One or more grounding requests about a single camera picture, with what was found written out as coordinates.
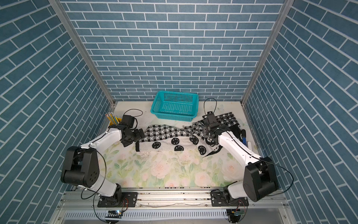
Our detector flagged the black white smiley scarf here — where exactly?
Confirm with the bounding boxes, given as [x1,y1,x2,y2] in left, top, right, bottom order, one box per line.
[135,111,242,157]

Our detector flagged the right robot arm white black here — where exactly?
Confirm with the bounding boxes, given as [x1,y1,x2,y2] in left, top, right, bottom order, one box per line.
[203,126,279,202]

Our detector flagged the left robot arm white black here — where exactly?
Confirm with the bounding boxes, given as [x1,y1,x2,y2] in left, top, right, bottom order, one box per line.
[61,125,145,209]

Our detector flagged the teal plastic mesh basket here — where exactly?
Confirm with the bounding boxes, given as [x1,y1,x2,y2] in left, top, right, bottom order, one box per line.
[151,91,199,122]

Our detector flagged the yellow pencil cup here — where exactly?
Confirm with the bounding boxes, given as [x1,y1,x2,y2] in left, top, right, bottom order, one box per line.
[109,118,122,126]

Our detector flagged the green circuit board right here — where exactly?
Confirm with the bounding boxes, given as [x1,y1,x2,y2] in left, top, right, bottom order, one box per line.
[230,210,246,217]

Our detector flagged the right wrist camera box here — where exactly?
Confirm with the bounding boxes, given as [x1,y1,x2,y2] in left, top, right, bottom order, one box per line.
[203,111,220,128]

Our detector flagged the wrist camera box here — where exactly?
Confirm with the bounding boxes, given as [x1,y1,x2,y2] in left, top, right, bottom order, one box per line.
[120,114,137,128]
[203,111,220,128]

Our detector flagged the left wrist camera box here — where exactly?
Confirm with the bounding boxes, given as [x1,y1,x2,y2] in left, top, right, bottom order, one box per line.
[120,114,137,128]

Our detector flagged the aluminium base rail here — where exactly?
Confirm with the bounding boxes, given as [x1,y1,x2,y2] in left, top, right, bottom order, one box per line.
[59,188,289,209]

